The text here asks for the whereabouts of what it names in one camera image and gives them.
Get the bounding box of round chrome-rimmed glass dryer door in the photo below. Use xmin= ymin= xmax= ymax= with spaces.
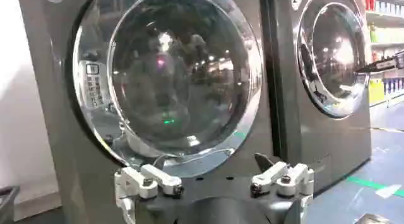
xmin=295 ymin=0 xmax=371 ymax=119

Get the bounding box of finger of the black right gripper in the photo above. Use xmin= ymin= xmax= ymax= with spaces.
xmin=355 ymin=51 xmax=404 ymax=74

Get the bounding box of large round glass dryer door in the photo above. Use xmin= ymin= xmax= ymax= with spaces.
xmin=71 ymin=0 xmax=264 ymax=179

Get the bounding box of grey dryer with white sticker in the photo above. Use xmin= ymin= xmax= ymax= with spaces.
xmin=17 ymin=0 xmax=279 ymax=224

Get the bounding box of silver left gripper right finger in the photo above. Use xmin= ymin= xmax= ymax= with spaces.
xmin=250 ymin=153 xmax=315 ymax=224

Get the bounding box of shelf with bottles and goods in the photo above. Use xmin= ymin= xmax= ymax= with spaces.
xmin=364 ymin=0 xmax=404 ymax=108

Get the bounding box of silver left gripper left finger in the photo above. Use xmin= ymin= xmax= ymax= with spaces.
xmin=114 ymin=163 xmax=184 ymax=224

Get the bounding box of grey dryer with number label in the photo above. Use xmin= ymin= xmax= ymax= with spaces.
xmin=260 ymin=0 xmax=372 ymax=195

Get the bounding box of grey object on floor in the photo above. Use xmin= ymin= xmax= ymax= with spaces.
xmin=355 ymin=213 xmax=394 ymax=224

